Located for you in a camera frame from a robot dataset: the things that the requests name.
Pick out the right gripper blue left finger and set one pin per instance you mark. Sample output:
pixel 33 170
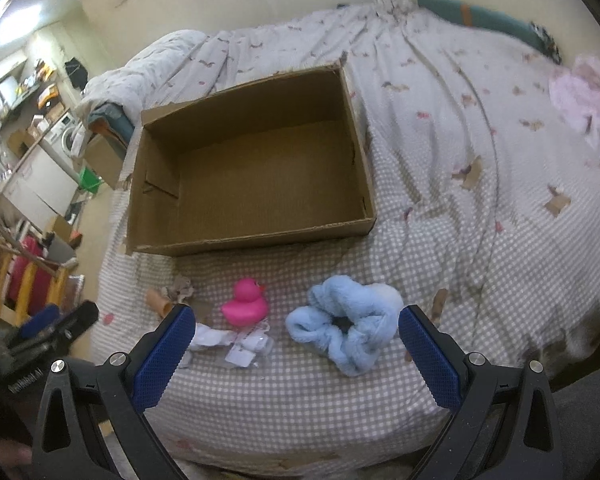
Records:
pixel 79 395

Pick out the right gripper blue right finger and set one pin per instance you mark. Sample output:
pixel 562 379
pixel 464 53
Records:
pixel 503 421

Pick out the tan cardboard tube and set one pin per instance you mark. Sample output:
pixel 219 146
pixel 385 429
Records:
pixel 156 302

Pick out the light blue fluffy scrunchie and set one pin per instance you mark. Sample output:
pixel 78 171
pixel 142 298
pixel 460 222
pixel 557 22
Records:
pixel 347 322

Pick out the person left hand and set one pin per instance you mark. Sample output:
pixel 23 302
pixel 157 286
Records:
pixel 14 459

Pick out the wooden chair with red cushion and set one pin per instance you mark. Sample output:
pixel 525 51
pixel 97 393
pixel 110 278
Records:
pixel 29 282

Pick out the checkered dog print bedsheet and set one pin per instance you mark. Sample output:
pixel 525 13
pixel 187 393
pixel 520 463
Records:
pixel 376 141

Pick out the green plastic bin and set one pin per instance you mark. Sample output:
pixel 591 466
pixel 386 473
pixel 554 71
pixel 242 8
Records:
pixel 89 181

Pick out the small cardboard box on floor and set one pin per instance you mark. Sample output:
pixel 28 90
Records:
pixel 105 157

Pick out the white washing machine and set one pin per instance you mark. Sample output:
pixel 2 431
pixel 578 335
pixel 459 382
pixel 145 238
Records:
pixel 61 135

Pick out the brown cardboard box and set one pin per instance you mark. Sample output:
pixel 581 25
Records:
pixel 279 160

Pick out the teal orange folded blanket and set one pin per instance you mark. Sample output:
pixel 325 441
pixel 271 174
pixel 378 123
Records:
pixel 109 120

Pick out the pink clothing pile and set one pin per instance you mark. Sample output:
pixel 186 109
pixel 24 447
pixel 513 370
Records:
pixel 575 92

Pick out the teal pillow with orange stripe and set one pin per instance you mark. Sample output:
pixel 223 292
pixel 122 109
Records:
pixel 462 13

